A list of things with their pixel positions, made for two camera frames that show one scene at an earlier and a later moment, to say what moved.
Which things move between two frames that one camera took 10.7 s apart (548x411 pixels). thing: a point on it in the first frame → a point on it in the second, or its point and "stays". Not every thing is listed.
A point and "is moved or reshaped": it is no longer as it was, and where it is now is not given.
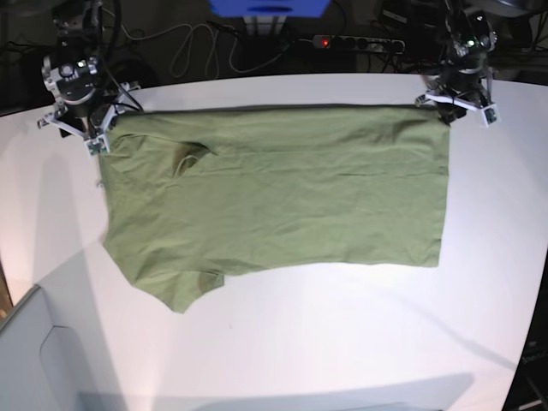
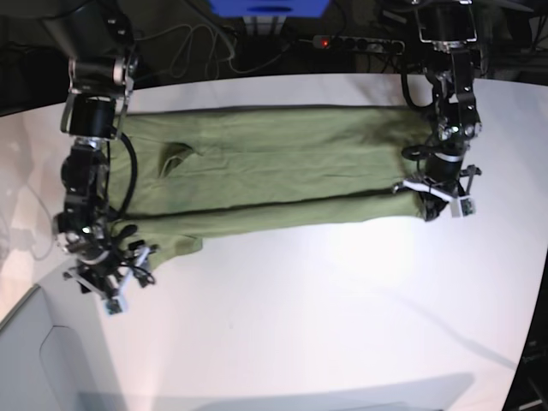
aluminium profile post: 264,25 stays
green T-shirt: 194,193 is moved or reshaped
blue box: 270,8 stays
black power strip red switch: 358,43 stays
